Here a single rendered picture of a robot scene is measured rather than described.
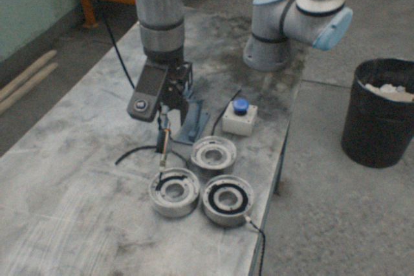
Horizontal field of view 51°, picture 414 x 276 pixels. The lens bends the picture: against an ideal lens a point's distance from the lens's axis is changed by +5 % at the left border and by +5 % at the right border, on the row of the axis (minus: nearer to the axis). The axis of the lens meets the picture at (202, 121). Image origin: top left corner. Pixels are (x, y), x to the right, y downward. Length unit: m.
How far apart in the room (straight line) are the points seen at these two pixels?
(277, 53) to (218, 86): 0.20
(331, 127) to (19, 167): 1.70
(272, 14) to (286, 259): 1.00
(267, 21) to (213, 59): 0.22
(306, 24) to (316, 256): 1.00
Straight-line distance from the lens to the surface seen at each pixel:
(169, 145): 0.84
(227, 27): 1.49
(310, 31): 1.13
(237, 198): 0.86
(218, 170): 0.90
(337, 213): 1.97
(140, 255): 0.83
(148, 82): 0.72
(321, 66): 2.83
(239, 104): 1.01
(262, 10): 1.20
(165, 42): 0.69
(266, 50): 1.24
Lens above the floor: 1.50
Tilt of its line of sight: 41 degrees down
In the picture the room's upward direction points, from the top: straight up
